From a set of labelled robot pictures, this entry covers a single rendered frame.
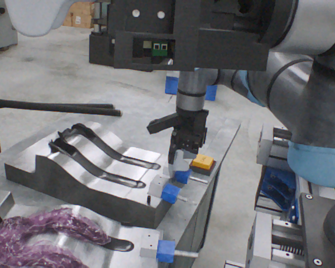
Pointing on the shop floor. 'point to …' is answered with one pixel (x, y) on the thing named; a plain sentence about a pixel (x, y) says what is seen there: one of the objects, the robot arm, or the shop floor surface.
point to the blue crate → (171, 82)
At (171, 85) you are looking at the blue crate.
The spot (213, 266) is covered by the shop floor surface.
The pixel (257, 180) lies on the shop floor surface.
